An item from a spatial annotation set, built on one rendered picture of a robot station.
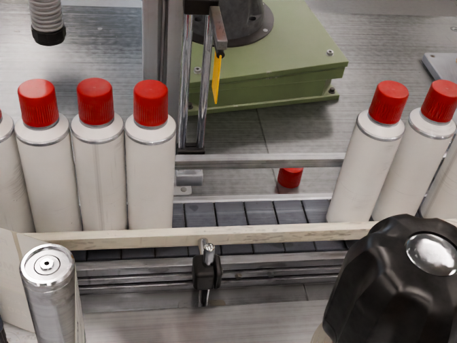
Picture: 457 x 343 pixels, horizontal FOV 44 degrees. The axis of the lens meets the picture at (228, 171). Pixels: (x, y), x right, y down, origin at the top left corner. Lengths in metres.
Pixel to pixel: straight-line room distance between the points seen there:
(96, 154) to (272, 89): 0.45
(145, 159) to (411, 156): 0.29
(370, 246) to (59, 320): 0.24
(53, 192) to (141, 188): 0.09
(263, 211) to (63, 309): 0.35
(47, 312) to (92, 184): 0.19
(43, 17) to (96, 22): 0.57
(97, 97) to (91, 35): 0.61
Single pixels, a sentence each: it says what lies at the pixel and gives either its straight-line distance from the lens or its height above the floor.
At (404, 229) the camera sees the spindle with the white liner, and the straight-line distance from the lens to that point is 0.32.
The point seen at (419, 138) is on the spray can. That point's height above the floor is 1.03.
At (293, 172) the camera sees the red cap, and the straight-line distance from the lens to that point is 0.80.
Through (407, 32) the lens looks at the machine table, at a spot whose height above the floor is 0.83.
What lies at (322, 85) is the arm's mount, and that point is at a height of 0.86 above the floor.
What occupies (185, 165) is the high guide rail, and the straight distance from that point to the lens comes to 0.65.
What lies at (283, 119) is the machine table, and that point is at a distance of 0.95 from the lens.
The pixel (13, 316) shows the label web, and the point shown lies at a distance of 0.56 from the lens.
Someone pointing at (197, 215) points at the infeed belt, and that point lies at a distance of 0.70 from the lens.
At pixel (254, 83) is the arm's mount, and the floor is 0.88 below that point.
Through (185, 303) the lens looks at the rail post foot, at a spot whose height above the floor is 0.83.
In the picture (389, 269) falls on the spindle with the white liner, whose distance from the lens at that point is 0.30.
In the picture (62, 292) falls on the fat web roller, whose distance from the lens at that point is 0.42.
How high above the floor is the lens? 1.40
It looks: 43 degrees down
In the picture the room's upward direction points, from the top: 8 degrees clockwise
